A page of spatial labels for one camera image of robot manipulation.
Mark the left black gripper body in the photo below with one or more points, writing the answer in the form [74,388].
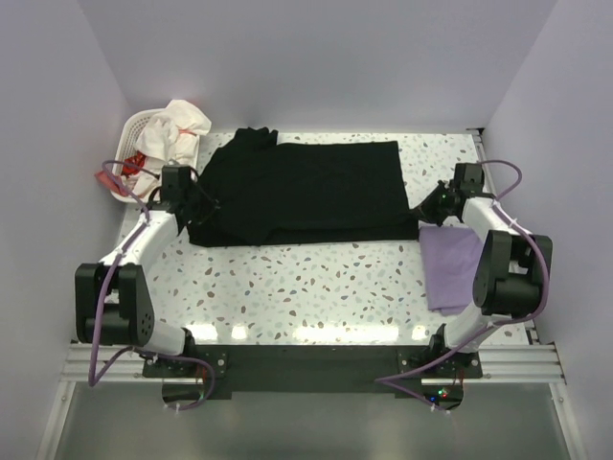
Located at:
[202,205]

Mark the white laundry basket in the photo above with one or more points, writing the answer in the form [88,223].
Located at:
[126,148]

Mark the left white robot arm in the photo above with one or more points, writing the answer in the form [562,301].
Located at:
[113,303]

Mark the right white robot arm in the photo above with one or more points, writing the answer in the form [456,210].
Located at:
[512,280]

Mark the pink red garment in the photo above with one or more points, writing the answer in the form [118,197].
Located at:
[128,177]

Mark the aluminium frame rail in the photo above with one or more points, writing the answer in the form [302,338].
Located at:
[500,364]

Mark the folded purple t shirt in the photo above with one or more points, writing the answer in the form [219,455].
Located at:
[450,256]

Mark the black t shirt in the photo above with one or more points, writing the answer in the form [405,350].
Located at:
[273,193]

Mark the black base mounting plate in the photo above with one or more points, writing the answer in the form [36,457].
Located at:
[219,372]

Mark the white t shirt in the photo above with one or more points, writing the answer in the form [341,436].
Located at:
[169,136]

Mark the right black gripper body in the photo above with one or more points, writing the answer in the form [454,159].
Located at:
[446,187]

